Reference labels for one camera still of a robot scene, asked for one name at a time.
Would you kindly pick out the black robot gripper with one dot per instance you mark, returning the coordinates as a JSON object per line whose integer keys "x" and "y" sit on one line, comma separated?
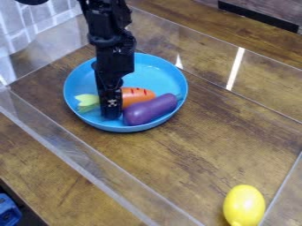
{"x": 108, "y": 17}

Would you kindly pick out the orange toy carrot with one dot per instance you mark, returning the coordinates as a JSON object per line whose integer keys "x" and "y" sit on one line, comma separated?
{"x": 133, "y": 95}

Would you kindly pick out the purple toy eggplant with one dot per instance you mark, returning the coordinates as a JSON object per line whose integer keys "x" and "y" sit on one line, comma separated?
{"x": 145, "y": 112}

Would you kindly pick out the clear acrylic barrier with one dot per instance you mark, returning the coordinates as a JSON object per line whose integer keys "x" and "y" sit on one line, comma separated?
{"x": 236, "y": 135}

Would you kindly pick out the blue plastic plate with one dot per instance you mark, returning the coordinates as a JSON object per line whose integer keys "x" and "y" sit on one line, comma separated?
{"x": 156, "y": 74}

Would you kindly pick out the white checkered curtain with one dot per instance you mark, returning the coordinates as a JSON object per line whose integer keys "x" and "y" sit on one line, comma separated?
{"x": 25, "y": 21}

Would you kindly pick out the blue object at corner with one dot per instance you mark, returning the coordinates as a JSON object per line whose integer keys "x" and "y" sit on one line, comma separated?
{"x": 10, "y": 212}

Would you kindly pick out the yellow toy lemon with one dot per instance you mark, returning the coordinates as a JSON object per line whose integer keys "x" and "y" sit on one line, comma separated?
{"x": 244, "y": 206}

